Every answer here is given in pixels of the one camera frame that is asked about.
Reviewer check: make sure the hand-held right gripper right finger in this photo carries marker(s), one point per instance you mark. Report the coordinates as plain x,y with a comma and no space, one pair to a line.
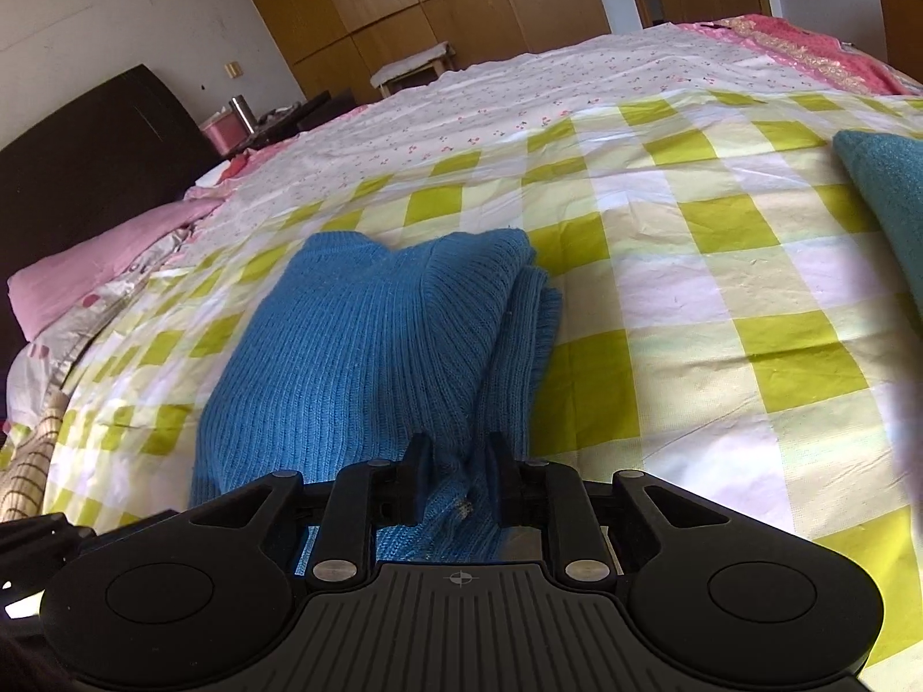
497,479

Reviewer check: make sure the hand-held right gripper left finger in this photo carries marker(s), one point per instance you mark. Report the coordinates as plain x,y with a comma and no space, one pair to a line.
422,479

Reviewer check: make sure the blue knit sweater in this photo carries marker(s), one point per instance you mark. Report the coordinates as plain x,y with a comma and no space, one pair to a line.
360,346

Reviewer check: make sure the beige grid-patterned cloth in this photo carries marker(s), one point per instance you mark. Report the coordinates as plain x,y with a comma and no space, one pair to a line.
29,468

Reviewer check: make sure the white pink-printed pillow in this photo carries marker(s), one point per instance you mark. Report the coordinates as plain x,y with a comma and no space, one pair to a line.
79,331

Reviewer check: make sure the pink pillow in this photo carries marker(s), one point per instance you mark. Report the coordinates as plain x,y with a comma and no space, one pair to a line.
94,259

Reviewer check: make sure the green checkered bed sheet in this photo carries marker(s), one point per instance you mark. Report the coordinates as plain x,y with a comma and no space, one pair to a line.
685,245

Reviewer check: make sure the red cloth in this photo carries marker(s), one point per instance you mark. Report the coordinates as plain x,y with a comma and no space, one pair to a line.
234,166

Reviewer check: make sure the white floral bed sheet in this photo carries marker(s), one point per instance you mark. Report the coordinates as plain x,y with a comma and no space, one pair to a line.
505,101

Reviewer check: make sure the dark nightstand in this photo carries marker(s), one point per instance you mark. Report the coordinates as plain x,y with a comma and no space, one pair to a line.
317,112

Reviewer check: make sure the dark wooden headboard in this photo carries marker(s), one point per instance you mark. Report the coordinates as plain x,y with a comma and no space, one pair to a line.
86,158

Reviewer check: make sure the pink tissue box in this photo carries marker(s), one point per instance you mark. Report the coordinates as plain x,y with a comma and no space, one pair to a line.
218,133

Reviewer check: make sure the steel thermos flask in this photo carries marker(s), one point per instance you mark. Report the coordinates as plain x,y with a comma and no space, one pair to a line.
241,115

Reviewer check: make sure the wooden stool with cushion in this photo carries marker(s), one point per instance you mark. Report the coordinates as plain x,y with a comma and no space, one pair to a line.
415,61

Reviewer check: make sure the teal cloth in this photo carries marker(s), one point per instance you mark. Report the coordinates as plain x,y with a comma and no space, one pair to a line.
890,180

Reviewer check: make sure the pink embroidered blanket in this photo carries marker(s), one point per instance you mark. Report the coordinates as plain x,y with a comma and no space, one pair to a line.
807,50

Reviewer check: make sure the wooden cabinet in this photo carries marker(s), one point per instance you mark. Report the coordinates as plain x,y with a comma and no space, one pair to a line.
901,21

